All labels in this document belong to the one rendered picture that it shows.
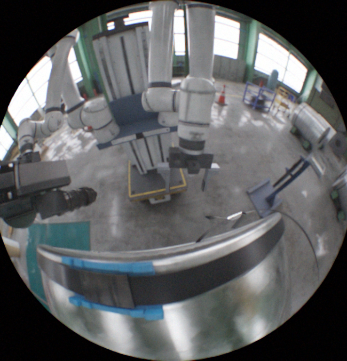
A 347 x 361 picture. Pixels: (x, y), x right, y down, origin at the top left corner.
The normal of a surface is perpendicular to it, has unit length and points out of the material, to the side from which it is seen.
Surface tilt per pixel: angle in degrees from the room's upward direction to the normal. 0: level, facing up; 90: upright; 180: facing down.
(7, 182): 65
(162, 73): 71
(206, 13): 99
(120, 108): 90
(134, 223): 0
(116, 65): 90
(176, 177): 0
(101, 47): 90
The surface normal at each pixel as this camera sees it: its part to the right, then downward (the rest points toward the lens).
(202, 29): -0.13, 0.93
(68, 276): -0.10, -0.51
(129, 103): 0.21, 0.83
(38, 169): 0.88, -0.32
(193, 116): -0.21, 0.54
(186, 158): 0.07, 0.58
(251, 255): 0.26, -0.55
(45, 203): 0.56, -0.18
